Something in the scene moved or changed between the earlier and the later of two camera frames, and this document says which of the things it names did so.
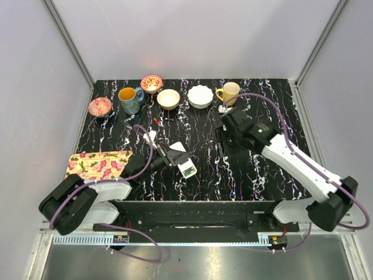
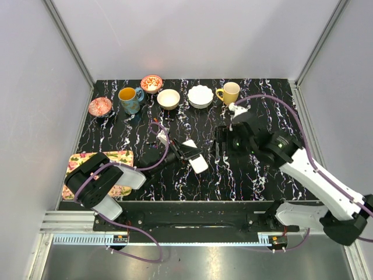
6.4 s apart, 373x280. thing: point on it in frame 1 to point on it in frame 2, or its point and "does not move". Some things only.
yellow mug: (230, 90) does not move
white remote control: (187, 169) to (199, 163)
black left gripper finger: (178, 156) to (187, 149)
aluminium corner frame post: (338, 10) does not move
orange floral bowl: (151, 84) does not move
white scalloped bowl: (200, 97) does not move
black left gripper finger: (181, 159) to (196, 155)
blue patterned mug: (130, 99) does not move
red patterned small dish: (99, 107) does not move
